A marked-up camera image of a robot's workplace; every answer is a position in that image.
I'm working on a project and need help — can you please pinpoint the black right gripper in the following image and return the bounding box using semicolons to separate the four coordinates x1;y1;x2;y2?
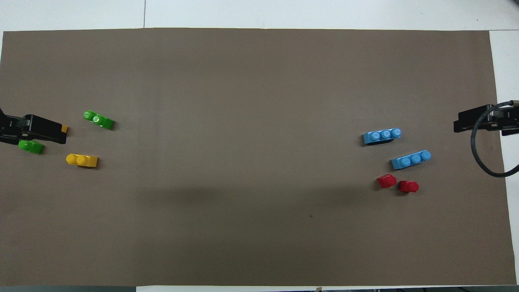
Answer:
453;105;519;136

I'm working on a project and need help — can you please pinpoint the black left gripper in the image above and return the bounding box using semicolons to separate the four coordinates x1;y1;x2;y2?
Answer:
0;107;68;145

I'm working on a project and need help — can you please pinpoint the green two-stud toy brick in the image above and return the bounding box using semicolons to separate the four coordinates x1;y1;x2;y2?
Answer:
83;110;115;131
18;139;45;155

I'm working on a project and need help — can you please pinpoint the blue three-stud toy brick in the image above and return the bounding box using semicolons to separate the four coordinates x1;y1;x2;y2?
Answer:
362;128;402;146
391;150;432;170

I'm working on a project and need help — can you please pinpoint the brown paper table mat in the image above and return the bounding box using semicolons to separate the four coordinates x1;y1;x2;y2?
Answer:
0;28;517;286

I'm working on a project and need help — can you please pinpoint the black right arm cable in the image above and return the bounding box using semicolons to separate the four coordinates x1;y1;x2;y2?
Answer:
470;100;519;178

